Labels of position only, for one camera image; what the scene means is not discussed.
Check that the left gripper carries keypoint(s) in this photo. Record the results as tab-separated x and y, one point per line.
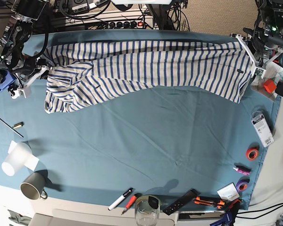
258	63

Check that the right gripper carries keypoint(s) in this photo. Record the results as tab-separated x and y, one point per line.
31	70

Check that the blue white striped T-shirt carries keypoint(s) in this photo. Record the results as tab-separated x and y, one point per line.
86	74

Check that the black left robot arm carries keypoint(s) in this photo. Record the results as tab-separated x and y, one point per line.
264	42

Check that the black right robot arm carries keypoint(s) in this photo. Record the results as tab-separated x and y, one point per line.
18	31

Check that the red cube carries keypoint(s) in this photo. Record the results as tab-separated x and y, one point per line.
269	86

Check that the crumpled printed paper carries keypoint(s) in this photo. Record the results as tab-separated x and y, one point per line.
274	72

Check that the black square box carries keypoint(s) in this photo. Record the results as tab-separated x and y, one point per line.
279	88

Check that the blue block with knob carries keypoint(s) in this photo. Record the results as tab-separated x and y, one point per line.
6	79

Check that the white labelled package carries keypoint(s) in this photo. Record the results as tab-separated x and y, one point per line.
262	128

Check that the small battery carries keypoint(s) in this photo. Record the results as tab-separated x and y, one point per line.
18	125

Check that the orange tape roll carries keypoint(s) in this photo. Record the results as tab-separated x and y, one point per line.
252	153

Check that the white plastic cup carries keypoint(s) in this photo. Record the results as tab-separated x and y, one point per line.
8	169

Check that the purple glue bottle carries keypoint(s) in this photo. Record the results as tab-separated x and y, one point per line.
242	170

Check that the teal table cloth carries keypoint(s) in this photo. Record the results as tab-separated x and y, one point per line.
163	141

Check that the purple tape roll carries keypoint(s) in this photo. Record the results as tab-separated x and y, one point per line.
242	185

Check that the white power strip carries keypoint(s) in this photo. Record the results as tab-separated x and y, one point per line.
132	19

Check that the grey ceramic mug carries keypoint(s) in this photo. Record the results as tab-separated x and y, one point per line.
33	187

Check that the white small box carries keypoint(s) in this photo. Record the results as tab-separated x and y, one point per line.
228	193

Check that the black remote control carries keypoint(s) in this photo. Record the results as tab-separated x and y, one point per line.
180	202

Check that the orange utility knife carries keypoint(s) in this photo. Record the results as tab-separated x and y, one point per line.
209	201

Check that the blue black clamp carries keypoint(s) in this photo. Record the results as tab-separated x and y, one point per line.
230	214

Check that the grey green cloth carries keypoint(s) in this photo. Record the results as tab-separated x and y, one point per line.
19	219

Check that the white marker pen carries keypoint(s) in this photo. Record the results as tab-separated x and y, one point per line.
120	199

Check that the clear wine glass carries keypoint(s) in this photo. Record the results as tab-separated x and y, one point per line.
147	210

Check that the red handled screwdriver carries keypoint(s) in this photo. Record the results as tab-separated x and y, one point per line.
131	202

